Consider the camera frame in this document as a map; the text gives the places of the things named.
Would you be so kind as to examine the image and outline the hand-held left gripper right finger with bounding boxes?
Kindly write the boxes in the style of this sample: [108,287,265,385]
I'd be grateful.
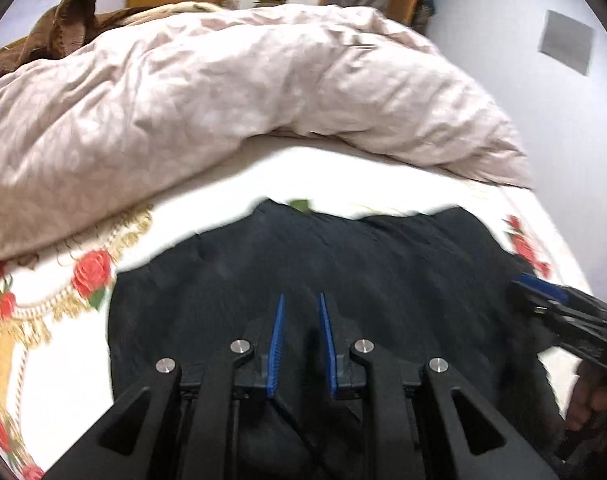
[317,291,559,480]

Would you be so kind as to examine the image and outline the brown fleece blanket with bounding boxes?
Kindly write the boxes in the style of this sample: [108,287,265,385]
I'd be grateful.
[0,0,159,68]

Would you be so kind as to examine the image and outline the hanging bags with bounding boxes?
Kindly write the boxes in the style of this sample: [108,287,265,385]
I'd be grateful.
[416,0,438,37]

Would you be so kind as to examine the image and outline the pink leaf-print duvet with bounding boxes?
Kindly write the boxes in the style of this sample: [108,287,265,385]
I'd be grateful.
[0,5,534,267]

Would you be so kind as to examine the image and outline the grey wall panel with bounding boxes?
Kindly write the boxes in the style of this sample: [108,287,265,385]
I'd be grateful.
[539,9,597,77]

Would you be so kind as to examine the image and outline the white rose-print bed sheet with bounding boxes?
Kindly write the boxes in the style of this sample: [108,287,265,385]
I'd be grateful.
[0,135,600,480]

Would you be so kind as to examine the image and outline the person's right hand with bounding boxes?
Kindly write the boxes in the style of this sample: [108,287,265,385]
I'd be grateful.
[566,360,607,433]

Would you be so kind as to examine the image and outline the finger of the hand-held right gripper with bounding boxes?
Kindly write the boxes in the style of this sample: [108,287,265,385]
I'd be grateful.
[506,282,561,322]
[517,273,573,307]

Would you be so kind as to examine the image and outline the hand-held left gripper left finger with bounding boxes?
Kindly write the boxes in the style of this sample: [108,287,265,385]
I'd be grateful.
[43,292,287,480]

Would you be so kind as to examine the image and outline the black puffer jacket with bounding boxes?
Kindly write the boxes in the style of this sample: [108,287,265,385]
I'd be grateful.
[106,199,570,480]

